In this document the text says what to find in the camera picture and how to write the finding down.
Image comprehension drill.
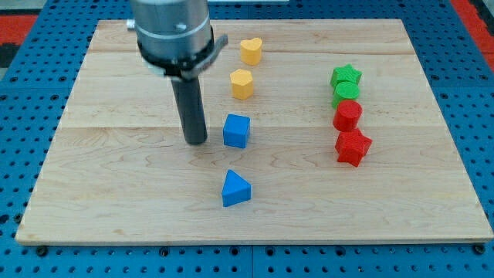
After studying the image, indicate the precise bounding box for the green star block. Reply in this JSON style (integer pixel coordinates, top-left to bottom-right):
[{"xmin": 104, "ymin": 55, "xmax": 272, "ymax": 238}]
[{"xmin": 330, "ymin": 64, "xmax": 363, "ymax": 88}]

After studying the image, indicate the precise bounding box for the blue cube block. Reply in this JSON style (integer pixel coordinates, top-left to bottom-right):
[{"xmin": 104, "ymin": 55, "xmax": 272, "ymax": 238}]
[{"xmin": 223, "ymin": 114, "xmax": 250, "ymax": 148}]

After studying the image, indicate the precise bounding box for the red cylinder block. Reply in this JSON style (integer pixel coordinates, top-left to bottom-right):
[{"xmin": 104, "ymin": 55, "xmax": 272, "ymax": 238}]
[{"xmin": 333, "ymin": 100, "xmax": 363, "ymax": 131}]

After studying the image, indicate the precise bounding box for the yellow heart block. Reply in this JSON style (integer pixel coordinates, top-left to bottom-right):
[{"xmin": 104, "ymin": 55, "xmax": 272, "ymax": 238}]
[{"xmin": 240, "ymin": 38, "xmax": 262, "ymax": 66}]

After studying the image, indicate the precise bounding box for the wooden board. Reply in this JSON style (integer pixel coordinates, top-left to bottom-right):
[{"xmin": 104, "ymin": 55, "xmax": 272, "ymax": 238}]
[{"xmin": 15, "ymin": 19, "xmax": 493, "ymax": 246}]

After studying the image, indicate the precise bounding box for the red star block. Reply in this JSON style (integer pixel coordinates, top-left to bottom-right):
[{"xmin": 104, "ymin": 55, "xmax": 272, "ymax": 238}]
[{"xmin": 335, "ymin": 128, "xmax": 373, "ymax": 167}]

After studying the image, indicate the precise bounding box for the blue triangle block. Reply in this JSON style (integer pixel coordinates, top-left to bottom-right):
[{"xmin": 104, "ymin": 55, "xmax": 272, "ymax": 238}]
[{"xmin": 222, "ymin": 169, "xmax": 252, "ymax": 207}]

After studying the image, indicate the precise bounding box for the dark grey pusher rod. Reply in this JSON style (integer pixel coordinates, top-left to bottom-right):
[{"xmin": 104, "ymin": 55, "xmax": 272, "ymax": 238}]
[{"xmin": 171, "ymin": 77, "xmax": 208, "ymax": 145}]

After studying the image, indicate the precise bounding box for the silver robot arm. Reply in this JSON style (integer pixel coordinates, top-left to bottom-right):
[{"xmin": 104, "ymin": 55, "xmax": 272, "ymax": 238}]
[{"xmin": 130, "ymin": 0, "xmax": 228, "ymax": 145}]

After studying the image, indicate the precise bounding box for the green cylinder block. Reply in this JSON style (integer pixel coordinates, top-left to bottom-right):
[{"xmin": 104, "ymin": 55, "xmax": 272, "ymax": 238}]
[{"xmin": 332, "ymin": 81, "xmax": 360, "ymax": 109}]

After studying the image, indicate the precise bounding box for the yellow hexagon block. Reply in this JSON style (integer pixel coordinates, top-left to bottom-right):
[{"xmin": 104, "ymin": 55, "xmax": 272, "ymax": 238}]
[{"xmin": 230, "ymin": 69, "xmax": 254, "ymax": 100}]

